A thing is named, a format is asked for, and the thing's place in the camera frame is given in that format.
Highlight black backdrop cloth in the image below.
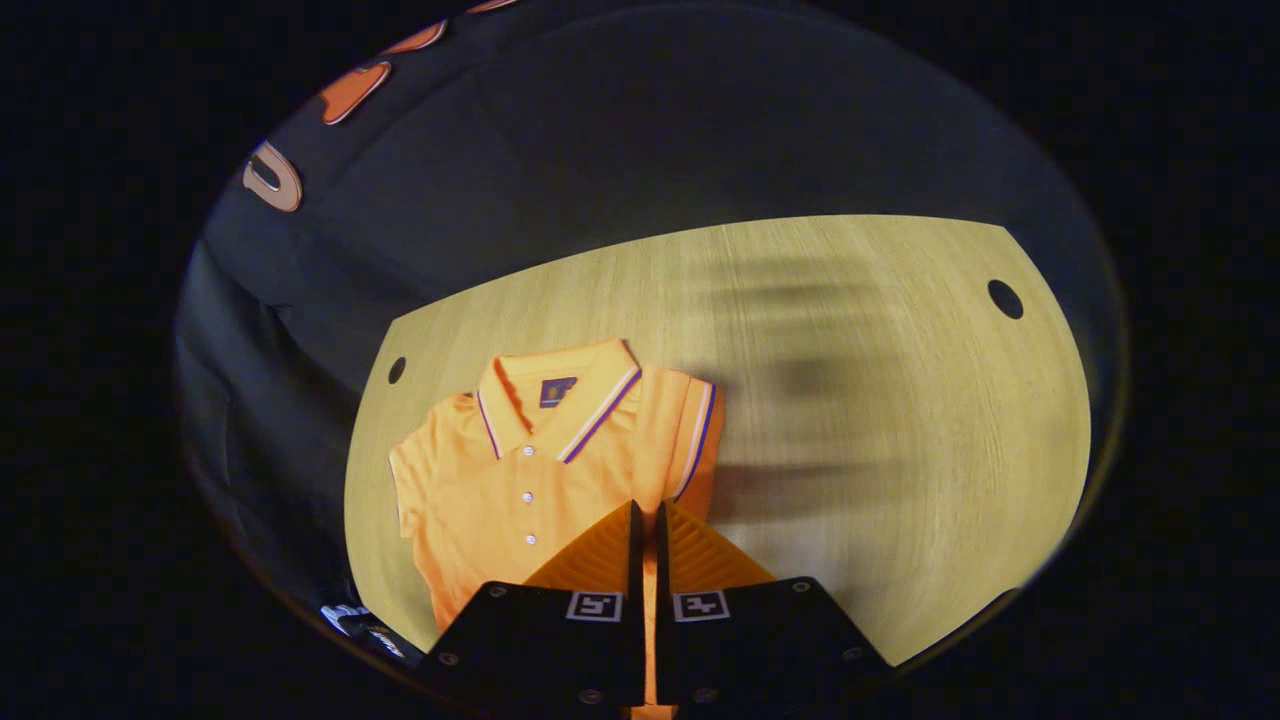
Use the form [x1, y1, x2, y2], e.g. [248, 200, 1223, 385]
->
[175, 0, 1126, 641]

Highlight orange T-shirt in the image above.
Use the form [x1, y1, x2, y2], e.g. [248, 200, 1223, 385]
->
[388, 338, 726, 720]

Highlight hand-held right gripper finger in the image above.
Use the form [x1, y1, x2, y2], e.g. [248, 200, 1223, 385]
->
[415, 500, 646, 706]
[655, 500, 896, 706]

